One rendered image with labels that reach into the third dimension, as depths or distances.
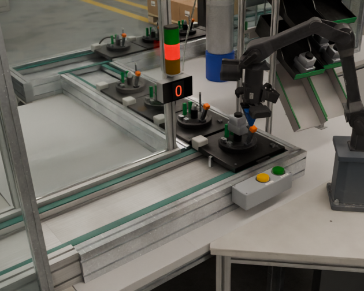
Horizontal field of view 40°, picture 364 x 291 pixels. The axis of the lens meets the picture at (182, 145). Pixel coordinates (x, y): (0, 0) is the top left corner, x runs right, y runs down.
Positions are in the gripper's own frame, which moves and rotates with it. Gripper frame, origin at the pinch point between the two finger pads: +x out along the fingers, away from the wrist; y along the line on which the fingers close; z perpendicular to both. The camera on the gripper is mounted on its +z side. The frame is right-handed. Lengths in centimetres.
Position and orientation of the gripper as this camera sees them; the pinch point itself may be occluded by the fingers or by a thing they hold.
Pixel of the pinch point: (251, 116)
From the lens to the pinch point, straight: 161.4
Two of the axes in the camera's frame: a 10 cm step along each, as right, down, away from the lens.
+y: -2.0, -5.0, 8.4
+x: 0.2, 8.6, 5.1
